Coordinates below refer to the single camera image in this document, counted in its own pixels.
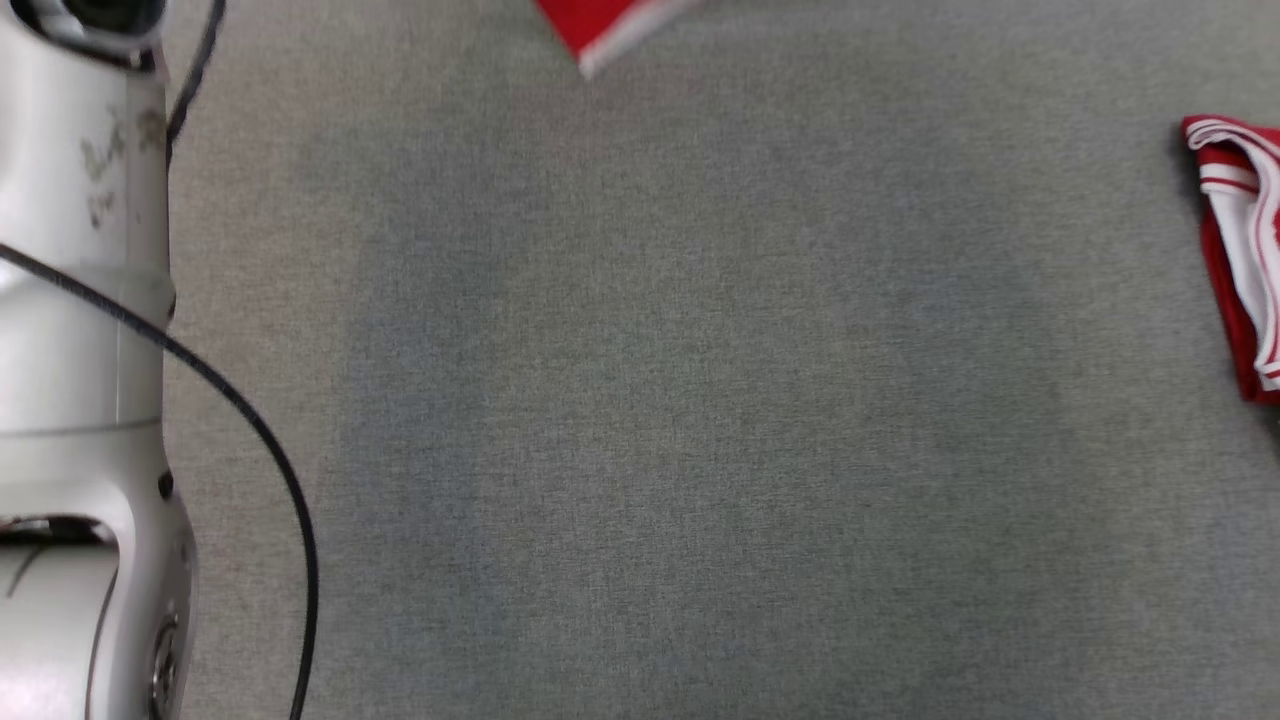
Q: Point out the red white basketball jersey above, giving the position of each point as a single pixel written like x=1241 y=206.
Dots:
x=1245 y=250

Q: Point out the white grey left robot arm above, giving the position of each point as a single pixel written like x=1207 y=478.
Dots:
x=80 y=400

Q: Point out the red white shorts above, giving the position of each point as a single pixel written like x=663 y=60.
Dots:
x=600 y=20

